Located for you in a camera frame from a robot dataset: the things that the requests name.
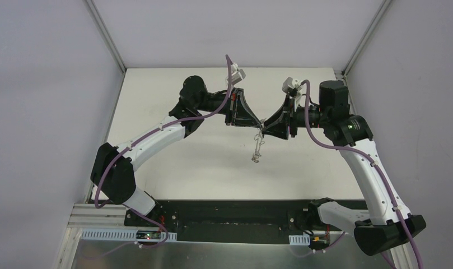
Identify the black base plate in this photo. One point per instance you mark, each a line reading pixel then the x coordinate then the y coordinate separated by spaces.
pixel 237 221

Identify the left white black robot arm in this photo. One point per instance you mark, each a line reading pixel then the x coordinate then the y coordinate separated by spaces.
pixel 114 166

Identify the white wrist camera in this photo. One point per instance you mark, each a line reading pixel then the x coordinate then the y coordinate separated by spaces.
pixel 236 75
pixel 292 87

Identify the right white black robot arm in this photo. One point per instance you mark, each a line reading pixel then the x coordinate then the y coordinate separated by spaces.
pixel 387 222

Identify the round metal keyring disc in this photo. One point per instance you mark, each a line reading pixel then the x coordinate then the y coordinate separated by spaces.
pixel 259 139

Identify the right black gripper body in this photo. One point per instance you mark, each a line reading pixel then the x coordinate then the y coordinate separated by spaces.
pixel 291 115

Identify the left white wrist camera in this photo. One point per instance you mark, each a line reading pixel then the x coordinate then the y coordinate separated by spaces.
pixel 236 75

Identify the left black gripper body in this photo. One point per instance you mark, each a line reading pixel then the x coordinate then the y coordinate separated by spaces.
pixel 230 107

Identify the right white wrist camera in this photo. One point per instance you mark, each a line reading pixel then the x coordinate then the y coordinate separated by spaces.
pixel 292 87

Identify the right white cable duct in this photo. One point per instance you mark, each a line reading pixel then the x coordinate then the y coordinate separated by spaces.
pixel 302 239

